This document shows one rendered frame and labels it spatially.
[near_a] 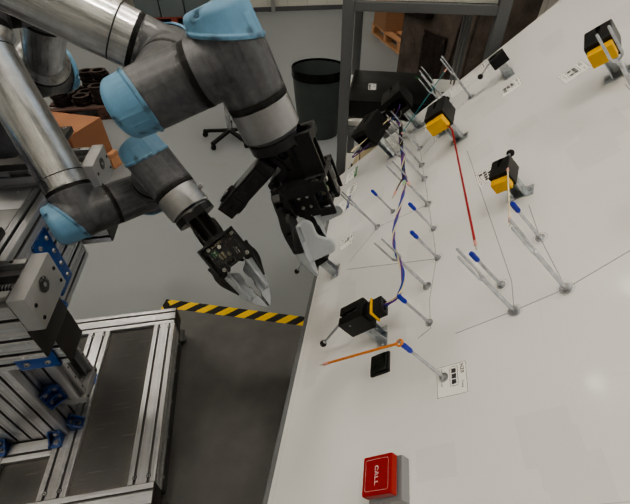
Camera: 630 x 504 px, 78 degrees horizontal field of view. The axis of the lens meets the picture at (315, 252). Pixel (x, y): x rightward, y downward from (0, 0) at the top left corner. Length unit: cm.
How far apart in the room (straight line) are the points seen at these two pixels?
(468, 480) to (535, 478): 8
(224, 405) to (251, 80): 160
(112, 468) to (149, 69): 142
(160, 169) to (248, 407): 136
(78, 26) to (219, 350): 167
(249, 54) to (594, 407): 52
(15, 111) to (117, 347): 132
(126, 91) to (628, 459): 62
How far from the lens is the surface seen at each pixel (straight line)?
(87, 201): 78
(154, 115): 49
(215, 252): 67
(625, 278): 60
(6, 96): 83
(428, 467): 60
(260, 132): 48
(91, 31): 61
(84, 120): 363
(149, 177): 70
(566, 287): 61
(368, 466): 62
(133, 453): 166
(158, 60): 49
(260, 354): 201
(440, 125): 101
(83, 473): 173
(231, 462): 180
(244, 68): 46
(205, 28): 46
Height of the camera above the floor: 166
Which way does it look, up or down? 42 degrees down
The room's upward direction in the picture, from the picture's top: straight up
